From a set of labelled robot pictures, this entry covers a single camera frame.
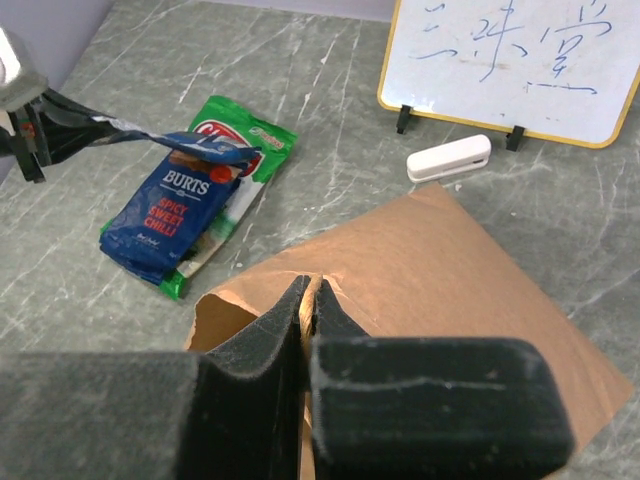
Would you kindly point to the green cassava chips bag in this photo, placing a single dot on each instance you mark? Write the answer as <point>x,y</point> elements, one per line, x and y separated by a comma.
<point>221,115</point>

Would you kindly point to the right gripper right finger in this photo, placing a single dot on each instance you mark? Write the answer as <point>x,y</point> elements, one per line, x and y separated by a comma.
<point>429,408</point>

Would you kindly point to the small whiteboard yellow frame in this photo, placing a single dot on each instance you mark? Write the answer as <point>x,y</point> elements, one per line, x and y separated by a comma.
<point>563,71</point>

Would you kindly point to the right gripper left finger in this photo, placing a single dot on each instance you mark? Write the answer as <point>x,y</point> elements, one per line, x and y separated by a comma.
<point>234,412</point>

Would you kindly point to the white whiteboard eraser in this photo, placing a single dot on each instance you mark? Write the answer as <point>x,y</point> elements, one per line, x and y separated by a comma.
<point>449,159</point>

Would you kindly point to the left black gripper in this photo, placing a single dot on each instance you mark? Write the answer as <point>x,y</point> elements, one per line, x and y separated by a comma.
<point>68,128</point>

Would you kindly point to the blue Kettle crisps bag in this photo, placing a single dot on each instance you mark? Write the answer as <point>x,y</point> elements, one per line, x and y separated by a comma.
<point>215,148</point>

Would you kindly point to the brown paper bag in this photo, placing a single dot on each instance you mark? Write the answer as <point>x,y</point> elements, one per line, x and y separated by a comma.
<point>420,266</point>

